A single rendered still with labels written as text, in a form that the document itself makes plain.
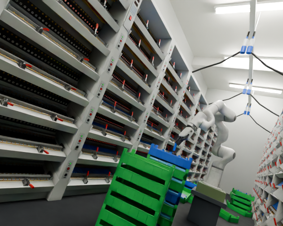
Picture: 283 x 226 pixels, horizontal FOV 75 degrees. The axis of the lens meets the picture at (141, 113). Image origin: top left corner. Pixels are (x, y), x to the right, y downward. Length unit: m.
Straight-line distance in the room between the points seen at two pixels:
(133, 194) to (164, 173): 0.20
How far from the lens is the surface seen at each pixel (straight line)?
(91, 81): 1.35
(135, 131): 1.83
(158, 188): 1.05
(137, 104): 1.71
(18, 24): 1.06
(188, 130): 1.49
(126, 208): 1.11
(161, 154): 1.33
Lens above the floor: 0.56
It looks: 8 degrees up
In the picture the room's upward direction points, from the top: 20 degrees clockwise
